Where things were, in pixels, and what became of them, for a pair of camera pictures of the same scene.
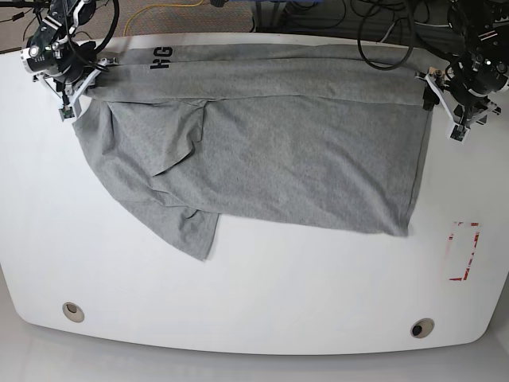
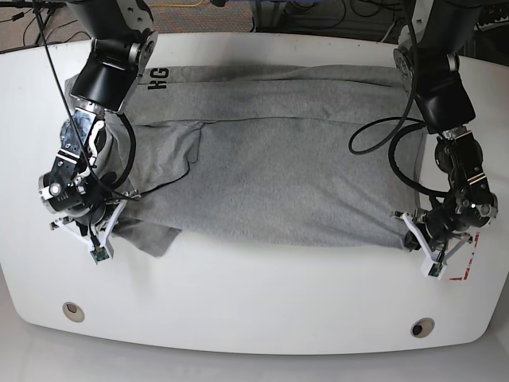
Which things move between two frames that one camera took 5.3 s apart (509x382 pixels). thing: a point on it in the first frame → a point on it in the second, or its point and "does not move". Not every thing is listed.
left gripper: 70,94 → 100,251
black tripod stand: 36,6 does not move
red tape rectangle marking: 466,270 does not move
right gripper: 464,115 → 433,264
